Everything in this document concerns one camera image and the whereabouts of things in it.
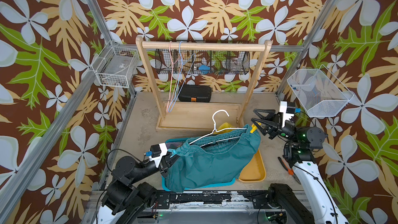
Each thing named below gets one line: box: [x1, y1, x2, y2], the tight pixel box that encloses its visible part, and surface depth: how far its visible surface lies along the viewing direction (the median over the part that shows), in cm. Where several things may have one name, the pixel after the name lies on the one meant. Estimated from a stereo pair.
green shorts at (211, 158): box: [164, 124, 261, 193], surface depth 67 cm
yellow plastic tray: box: [238, 148, 267, 183], surface depth 84 cm
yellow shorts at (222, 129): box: [212, 122, 235, 135], surface depth 59 cm
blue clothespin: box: [167, 148, 177, 158], surface depth 53 cm
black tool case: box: [177, 84, 212, 103], surface depth 118 cm
